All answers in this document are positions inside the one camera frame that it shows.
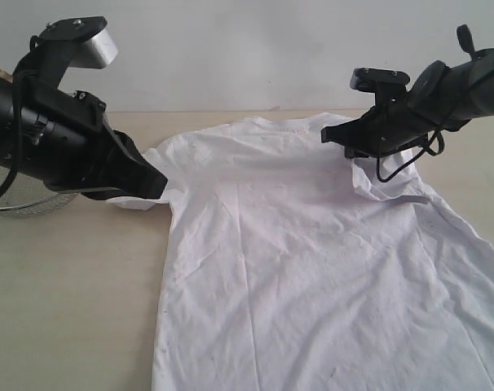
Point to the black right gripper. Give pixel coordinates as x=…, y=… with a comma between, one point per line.
x=382, y=131

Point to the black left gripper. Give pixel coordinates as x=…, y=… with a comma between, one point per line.
x=66, y=143

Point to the white t-shirt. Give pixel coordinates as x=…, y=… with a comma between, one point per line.
x=290, y=267

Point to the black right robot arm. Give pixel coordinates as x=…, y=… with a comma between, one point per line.
x=441, y=98

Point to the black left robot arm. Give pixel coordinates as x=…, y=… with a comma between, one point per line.
x=6, y=132

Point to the metal mesh basket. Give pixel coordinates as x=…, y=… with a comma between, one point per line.
x=28, y=197

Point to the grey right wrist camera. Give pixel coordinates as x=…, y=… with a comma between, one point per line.
x=386, y=85

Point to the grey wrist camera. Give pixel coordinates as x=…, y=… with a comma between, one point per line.
x=386, y=85
x=82, y=42

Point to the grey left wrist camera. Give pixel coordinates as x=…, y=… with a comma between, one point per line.
x=82, y=42

